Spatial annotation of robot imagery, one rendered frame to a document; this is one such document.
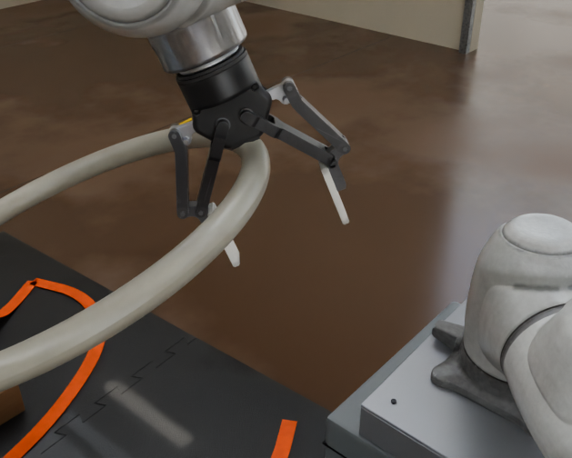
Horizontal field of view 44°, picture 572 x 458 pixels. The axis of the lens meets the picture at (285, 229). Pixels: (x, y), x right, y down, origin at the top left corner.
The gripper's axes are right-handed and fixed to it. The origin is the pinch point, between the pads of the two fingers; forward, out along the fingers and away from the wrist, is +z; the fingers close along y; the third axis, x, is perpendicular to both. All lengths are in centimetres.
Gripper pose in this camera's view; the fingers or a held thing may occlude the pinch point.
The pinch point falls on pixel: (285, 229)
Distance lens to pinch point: 77.9
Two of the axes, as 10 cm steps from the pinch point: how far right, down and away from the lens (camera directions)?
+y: -9.3, 3.6, 1.1
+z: 3.7, 8.2, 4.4
